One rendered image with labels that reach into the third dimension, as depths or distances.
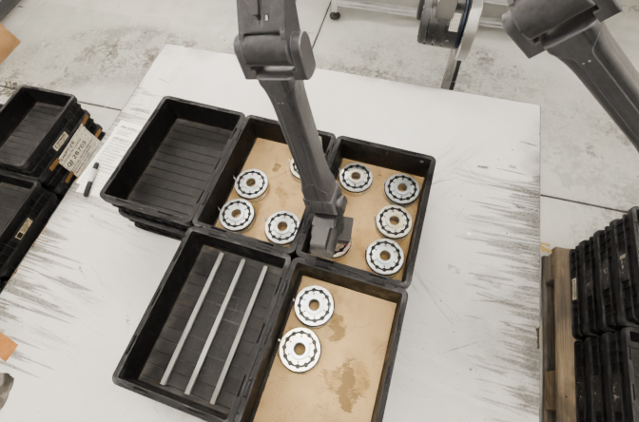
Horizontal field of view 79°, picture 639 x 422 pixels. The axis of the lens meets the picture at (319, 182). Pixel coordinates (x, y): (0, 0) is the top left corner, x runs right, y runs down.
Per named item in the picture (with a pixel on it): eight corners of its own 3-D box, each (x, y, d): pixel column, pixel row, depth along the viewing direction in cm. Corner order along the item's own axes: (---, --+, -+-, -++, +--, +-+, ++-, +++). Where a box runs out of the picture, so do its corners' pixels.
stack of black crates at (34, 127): (77, 140, 222) (21, 83, 183) (124, 150, 217) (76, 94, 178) (34, 201, 203) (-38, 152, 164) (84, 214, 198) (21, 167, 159)
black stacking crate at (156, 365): (203, 240, 116) (190, 225, 106) (297, 269, 110) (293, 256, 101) (133, 383, 98) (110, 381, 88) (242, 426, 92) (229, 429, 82)
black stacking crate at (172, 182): (177, 117, 140) (164, 95, 130) (253, 136, 134) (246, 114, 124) (118, 214, 122) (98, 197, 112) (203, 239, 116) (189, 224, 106)
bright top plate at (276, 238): (275, 206, 115) (275, 205, 115) (305, 219, 113) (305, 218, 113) (259, 236, 111) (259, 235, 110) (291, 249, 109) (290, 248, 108)
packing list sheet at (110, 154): (117, 119, 155) (116, 119, 155) (169, 130, 151) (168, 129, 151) (70, 190, 140) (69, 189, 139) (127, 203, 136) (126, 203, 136)
